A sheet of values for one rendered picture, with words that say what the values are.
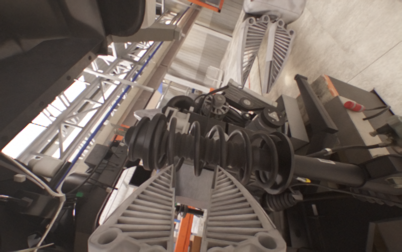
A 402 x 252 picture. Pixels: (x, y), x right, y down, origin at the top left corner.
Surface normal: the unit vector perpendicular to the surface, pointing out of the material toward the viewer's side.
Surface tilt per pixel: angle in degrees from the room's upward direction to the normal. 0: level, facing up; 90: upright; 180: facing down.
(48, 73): 90
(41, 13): 135
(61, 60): 90
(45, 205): 139
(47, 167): 90
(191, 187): 90
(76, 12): 123
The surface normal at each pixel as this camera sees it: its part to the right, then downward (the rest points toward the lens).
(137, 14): -0.17, 0.80
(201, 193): 0.17, -0.22
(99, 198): 0.26, -0.59
